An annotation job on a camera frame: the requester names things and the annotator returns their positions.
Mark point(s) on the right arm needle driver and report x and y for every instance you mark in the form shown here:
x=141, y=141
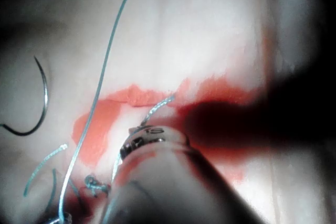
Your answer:
x=155, y=136

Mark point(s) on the blue thread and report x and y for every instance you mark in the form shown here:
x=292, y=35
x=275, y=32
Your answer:
x=105, y=58

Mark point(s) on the curved steel needle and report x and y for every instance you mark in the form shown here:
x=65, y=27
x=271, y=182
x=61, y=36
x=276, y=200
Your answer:
x=46, y=95

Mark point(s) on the dark right arm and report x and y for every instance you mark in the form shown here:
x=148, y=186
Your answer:
x=170, y=187

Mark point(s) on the blue stitching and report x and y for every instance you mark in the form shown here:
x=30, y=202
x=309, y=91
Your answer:
x=92, y=182

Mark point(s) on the tissue pad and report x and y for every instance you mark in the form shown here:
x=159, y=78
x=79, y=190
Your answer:
x=199, y=37

